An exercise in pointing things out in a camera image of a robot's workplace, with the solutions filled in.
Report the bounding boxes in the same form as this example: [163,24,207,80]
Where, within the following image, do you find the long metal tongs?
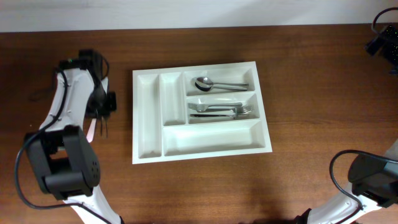
[98,116,109,138]

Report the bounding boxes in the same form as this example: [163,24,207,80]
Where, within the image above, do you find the metal fork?
[197,106,254,114]
[187,102,243,112]
[190,114,251,119]

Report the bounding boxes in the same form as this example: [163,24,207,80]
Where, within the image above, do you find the large metal spoon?
[195,77,249,87]
[195,82,248,91]

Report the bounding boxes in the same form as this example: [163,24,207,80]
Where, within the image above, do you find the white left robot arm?
[14,49,124,223]

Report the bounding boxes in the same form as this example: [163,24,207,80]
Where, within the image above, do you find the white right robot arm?
[294,142,397,224]

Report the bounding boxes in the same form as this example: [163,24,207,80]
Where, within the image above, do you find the pink plastic knife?
[86,118,97,143]

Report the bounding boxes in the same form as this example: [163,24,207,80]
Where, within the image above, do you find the white cutlery tray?
[132,62,272,164]

